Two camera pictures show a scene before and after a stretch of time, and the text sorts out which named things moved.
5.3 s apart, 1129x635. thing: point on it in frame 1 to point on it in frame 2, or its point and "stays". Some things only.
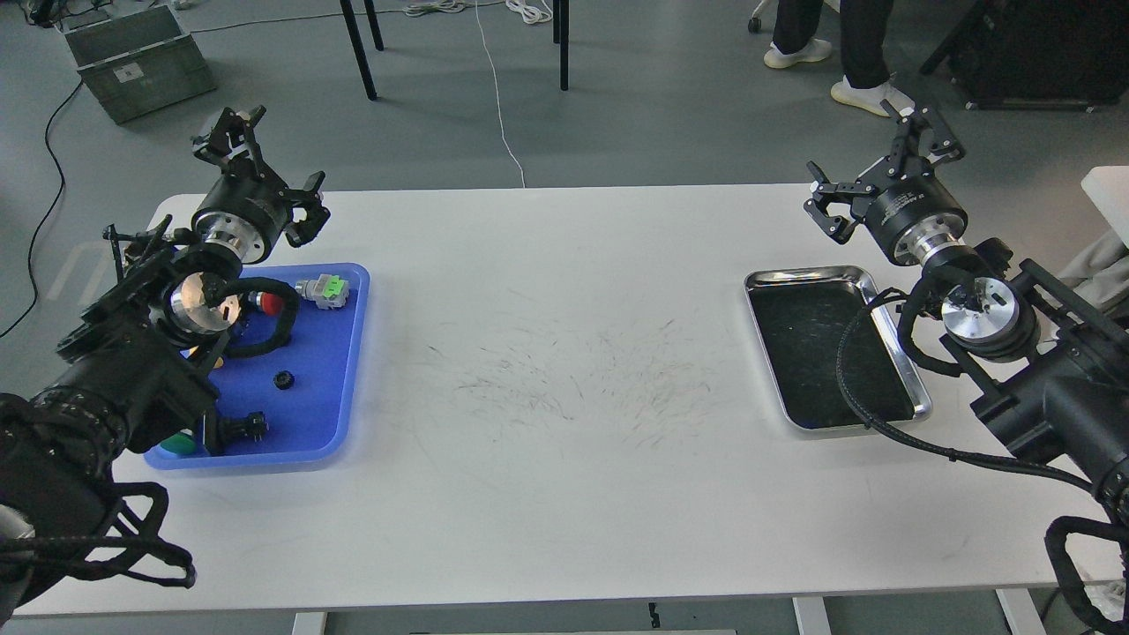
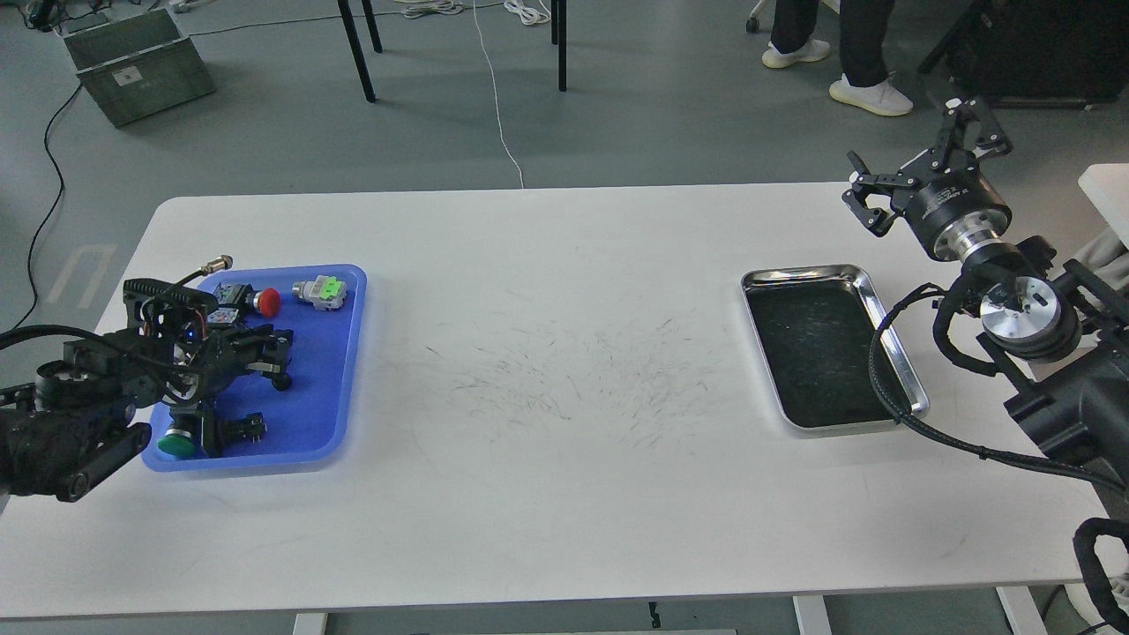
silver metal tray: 799,315 stays
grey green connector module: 328,290 stays
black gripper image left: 245,210 to 199,364
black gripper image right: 907,210 to 952,213
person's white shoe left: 817,50 stays
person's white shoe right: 871,98 stays
